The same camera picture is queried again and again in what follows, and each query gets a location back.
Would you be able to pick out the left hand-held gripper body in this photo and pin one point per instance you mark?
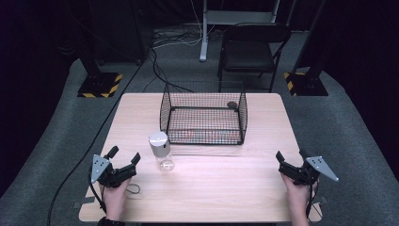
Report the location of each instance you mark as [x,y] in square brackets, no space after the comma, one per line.
[120,174]

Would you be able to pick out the black stand with striped base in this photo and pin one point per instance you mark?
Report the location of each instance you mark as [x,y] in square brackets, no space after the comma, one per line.
[100,84]
[306,83]

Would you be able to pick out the person's right hand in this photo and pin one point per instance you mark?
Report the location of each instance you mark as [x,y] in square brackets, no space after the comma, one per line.
[298,197]

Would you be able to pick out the small dark round object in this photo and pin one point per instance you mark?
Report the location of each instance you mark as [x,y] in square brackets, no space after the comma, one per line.
[232,105]

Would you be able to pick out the grey tape patch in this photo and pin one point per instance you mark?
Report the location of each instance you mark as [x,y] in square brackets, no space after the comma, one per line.
[83,202]

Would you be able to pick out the white metal desk frame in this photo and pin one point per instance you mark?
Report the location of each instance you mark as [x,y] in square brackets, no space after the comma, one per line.
[204,47]

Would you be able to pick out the black wristband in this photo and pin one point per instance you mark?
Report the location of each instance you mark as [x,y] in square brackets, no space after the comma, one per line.
[111,222]

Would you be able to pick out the black cabinet on casters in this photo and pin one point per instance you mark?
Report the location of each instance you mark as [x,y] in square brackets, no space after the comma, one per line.
[122,28]

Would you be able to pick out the clear bottle with silver cap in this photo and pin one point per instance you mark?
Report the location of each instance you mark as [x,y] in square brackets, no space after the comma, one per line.
[160,146]

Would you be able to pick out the person's left hand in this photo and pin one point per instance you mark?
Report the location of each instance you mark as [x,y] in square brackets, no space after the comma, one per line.
[114,201]

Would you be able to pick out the black folding chair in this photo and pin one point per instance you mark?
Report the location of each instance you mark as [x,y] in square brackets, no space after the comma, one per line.
[247,56]

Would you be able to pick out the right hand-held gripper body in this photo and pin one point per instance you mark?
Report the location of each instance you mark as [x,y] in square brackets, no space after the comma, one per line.
[296,174]

